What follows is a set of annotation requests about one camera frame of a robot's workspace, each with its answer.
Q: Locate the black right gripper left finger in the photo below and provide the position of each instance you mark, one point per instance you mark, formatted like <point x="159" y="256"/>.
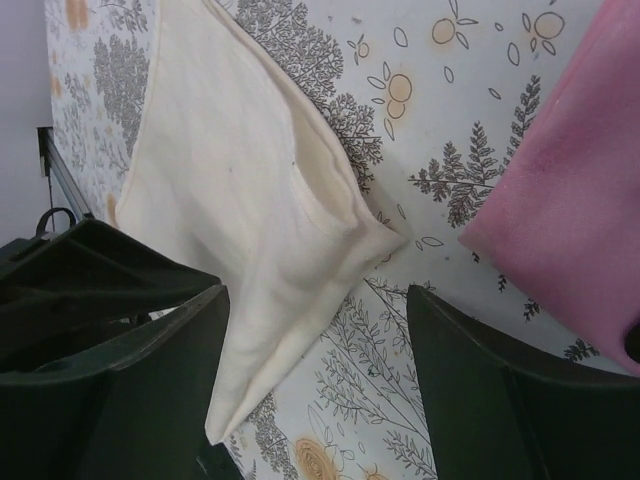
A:
<point x="133" y="407"/>

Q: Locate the pink floral placemat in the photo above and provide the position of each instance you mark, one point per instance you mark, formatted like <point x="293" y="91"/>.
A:
<point x="562" y="224"/>

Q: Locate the white cloth napkin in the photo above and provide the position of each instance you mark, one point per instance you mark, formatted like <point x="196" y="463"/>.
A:
<point x="236" y="173"/>

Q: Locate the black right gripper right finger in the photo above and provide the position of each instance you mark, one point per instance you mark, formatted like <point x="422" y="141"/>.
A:
<point x="498" y="408"/>

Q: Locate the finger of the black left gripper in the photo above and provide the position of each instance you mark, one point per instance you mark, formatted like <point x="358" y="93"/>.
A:
<point x="64" y="294"/>

